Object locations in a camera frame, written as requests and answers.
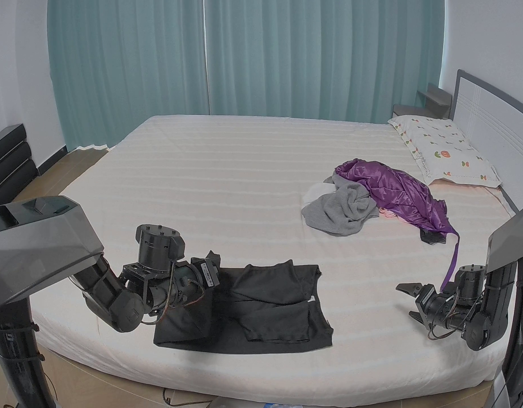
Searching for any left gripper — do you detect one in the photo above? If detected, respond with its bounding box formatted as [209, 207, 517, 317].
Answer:
[166, 261, 205, 313]

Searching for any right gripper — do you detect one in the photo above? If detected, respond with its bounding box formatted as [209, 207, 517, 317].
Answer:
[396, 282, 458, 331]

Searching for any black garment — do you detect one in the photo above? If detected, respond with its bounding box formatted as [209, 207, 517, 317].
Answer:
[153, 260, 334, 354]

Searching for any bed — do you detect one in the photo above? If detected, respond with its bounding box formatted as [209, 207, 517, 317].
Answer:
[30, 69, 523, 399]

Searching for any white printed pillow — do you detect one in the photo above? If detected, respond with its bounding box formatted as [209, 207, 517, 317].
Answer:
[387, 115, 503, 187]

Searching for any grey bedside table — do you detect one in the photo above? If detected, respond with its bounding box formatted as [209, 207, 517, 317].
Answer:
[392, 82, 454, 120]

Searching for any black chest of drawers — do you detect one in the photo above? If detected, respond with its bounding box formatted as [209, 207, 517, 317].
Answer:
[0, 123, 39, 208]

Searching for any blue-green curtain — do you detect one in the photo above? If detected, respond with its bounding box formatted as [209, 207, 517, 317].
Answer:
[204, 0, 445, 123]
[46, 0, 211, 151]

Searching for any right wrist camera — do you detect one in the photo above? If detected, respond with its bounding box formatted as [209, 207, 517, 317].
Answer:
[416, 286, 437, 314]

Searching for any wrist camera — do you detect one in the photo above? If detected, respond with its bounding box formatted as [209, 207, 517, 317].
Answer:
[190, 251, 222, 290]
[416, 286, 437, 314]

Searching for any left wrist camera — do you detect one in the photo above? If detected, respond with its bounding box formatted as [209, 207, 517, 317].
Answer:
[190, 251, 222, 290]

